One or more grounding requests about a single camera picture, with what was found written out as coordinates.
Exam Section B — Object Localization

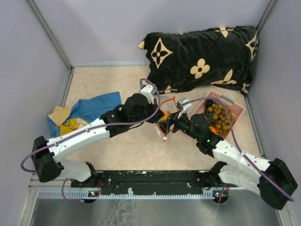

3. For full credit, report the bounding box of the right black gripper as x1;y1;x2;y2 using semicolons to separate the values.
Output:
158;109;200;141

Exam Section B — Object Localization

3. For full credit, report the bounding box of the orange peach fruit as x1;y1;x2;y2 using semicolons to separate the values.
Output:
159;110;171;122

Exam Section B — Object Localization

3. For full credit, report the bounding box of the clear zip top bag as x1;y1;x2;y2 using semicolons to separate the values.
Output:
156;96;179;142

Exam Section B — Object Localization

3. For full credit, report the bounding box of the brown longan bunch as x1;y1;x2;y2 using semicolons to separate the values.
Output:
205;102;236;138

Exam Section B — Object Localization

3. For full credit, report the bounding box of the orange persimmon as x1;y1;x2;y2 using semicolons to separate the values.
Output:
209;126;218;134

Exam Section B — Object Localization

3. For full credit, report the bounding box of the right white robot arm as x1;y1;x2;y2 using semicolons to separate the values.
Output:
158;113;298;210

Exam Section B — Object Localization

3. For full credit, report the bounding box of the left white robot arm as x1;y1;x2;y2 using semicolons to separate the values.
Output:
32;93;163;187

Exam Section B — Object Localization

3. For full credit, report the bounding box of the yellow blue cartoon bag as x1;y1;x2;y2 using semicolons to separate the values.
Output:
47;106;88;137

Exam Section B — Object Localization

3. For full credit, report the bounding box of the black grape bunch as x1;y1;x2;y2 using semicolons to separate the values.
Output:
204;99;216;117

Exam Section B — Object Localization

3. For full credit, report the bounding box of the blue cloth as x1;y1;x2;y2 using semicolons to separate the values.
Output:
47;91;123;138

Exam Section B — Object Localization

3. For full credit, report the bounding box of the pink plastic basket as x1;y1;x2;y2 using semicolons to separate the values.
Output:
193;91;244;135

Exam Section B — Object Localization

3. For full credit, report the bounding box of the black floral pillow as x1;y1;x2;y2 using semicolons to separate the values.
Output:
138;25;259;96

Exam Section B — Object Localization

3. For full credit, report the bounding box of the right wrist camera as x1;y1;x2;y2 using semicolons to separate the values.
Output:
176;97;192;119

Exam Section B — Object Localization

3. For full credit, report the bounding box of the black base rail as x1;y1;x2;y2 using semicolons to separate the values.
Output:
71;170;223;195

